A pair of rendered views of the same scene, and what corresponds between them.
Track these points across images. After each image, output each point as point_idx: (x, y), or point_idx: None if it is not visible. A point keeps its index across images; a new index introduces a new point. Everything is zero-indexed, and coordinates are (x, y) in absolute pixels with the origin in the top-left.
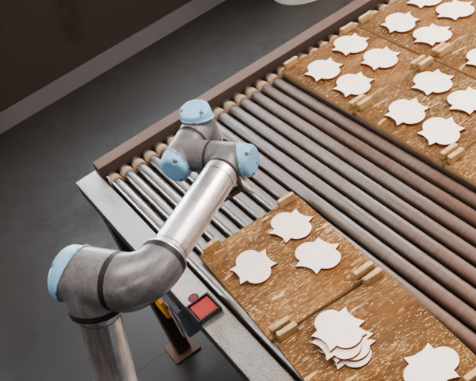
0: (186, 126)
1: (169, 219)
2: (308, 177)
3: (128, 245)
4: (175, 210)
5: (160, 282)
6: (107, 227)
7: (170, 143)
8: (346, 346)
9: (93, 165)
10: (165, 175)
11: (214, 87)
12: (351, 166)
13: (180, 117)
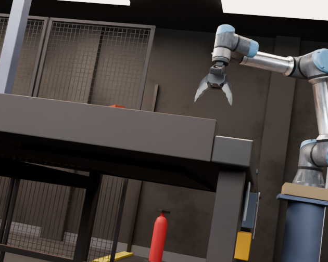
0: (229, 37)
1: (277, 55)
2: None
3: (254, 172)
4: (273, 54)
5: (295, 68)
6: (238, 219)
7: (247, 38)
8: None
9: (216, 124)
10: (257, 51)
11: (2, 93)
12: None
13: (234, 29)
